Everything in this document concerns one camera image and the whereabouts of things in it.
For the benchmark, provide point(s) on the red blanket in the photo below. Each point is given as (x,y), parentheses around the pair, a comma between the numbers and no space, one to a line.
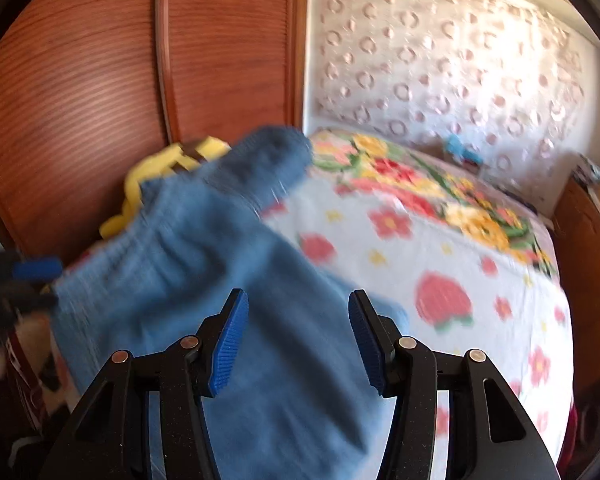
(572,425)

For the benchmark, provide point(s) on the yellow cloth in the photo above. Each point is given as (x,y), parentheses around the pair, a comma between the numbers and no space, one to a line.
(155,165)

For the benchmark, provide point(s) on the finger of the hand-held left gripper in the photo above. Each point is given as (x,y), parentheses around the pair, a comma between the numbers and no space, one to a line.
(37,268)
(25,297)

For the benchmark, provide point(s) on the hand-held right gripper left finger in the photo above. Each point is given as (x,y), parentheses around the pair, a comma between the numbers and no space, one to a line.
(227,345)

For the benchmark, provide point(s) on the floral blanket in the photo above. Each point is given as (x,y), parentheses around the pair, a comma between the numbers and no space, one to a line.
(430,240)

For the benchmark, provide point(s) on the blue denim pants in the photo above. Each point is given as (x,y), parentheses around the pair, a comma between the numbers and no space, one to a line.
(205,260)

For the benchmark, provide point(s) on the red patterned cloth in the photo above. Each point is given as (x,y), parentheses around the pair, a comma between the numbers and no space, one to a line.
(25,375)

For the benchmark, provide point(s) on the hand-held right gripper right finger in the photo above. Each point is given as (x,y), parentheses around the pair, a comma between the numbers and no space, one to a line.
(370,345)

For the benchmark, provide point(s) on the wooden wardrobe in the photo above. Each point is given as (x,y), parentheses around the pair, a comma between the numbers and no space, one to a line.
(80,85)

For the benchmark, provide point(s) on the blue toy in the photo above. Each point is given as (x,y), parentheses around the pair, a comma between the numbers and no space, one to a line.
(457,147)

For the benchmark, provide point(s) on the wooden cabinet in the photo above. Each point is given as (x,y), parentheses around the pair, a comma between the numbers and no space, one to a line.
(590,260)

